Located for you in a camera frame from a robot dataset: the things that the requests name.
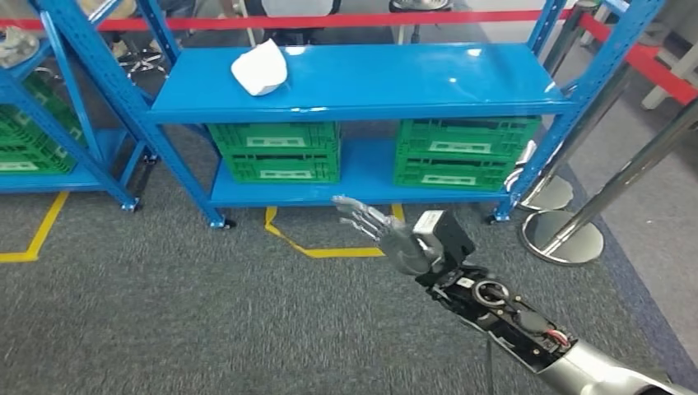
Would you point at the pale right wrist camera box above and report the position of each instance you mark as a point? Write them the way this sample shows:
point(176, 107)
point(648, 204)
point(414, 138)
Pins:
point(447, 234)

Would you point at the dark grey metal post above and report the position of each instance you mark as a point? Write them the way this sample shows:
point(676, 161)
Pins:
point(567, 38)

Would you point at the chrome stanchion post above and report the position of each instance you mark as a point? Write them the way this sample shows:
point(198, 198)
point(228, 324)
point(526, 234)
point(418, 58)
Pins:
point(551, 193)
point(567, 240)

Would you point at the black round stool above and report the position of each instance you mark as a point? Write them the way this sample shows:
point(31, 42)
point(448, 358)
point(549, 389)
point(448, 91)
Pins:
point(420, 5)
point(294, 35)
point(139, 60)

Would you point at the green plastic crate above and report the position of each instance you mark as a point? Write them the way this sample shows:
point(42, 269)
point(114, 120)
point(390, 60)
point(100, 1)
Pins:
point(27, 147)
point(278, 152)
point(458, 155)

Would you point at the red barrier belt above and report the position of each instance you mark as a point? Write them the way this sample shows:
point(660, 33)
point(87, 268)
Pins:
point(654, 68)
point(327, 20)

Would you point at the white workbench frame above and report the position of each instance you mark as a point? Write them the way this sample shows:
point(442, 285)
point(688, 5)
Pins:
point(671, 76)

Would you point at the blue metal shelf rack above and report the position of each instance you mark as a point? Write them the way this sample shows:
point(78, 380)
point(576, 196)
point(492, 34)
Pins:
point(71, 180)
point(382, 82)

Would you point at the white plastic mirror cover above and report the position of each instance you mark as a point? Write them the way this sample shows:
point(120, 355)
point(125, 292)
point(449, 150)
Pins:
point(260, 68)

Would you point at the white table frame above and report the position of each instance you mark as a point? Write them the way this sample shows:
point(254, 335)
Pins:
point(246, 16)

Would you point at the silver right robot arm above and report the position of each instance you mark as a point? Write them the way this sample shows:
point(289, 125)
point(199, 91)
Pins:
point(572, 370)

